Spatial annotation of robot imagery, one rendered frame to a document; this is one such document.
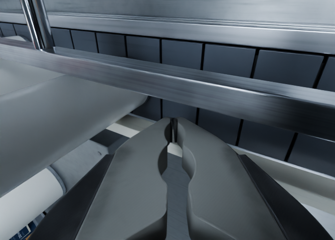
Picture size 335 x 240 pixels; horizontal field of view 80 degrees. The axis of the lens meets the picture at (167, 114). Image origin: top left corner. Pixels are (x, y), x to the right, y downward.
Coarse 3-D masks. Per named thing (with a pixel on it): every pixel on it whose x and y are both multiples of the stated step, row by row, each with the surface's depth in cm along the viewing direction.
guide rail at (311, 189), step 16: (112, 128) 20; (128, 128) 19; (144, 128) 18; (176, 144) 16; (256, 160) 15; (272, 160) 15; (272, 176) 13; (288, 176) 13; (304, 176) 13; (320, 176) 13; (304, 192) 13; (320, 192) 12; (320, 208) 12
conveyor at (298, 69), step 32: (0, 32) 29; (64, 32) 22; (96, 32) 20; (192, 64) 16; (224, 64) 15; (256, 64) 14; (288, 64) 13; (320, 64) 12; (224, 128) 17; (256, 128) 16; (288, 160) 16; (320, 160) 15
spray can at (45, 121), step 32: (0, 96) 11; (32, 96) 12; (64, 96) 13; (96, 96) 14; (128, 96) 17; (0, 128) 10; (32, 128) 11; (64, 128) 12; (96, 128) 15; (0, 160) 10; (32, 160) 11; (0, 192) 10
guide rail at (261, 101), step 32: (32, 64) 13; (64, 64) 11; (96, 64) 10; (128, 64) 10; (160, 64) 10; (160, 96) 9; (192, 96) 8; (224, 96) 7; (256, 96) 7; (288, 96) 6; (320, 96) 6; (288, 128) 7; (320, 128) 6
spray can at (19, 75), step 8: (0, 64) 19; (8, 64) 19; (16, 64) 20; (24, 64) 20; (0, 72) 19; (8, 72) 19; (16, 72) 20; (24, 72) 20; (32, 72) 21; (40, 72) 21; (48, 72) 22; (56, 72) 23; (0, 80) 19; (8, 80) 19; (16, 80) 20; (24, 80) 20; (32, 80) 21; (40, 80) 21; (0, 88) 19; (8, 88) 19; (16, 88) 20
